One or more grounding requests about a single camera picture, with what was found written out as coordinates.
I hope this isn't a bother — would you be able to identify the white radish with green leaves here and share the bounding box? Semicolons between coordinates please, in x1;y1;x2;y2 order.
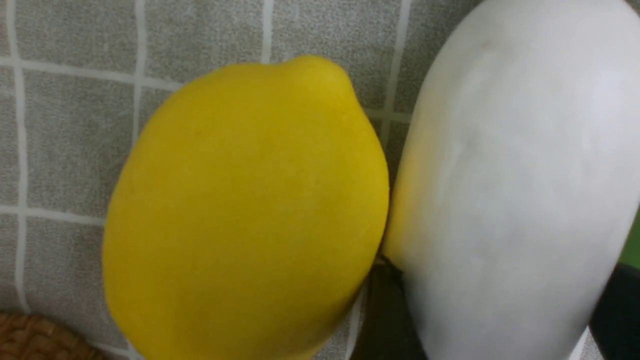
383;0;640;360

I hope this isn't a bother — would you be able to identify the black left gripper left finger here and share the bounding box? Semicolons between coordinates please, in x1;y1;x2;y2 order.
350;260;428;360

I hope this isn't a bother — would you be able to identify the woven wicker basket green lining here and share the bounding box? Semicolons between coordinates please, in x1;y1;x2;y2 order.
0;311;105;360

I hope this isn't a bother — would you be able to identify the grey checked tablecloth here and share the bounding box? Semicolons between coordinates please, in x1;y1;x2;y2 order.
1;0;478;360

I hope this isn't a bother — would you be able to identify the yellow lemon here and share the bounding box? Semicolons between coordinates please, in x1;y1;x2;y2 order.
102;55;390;360

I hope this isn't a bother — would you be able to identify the small green block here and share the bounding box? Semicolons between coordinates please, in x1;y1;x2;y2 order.
618;208;640;269

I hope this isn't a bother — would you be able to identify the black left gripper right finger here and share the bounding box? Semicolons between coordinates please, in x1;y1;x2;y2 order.
589;263;640;360

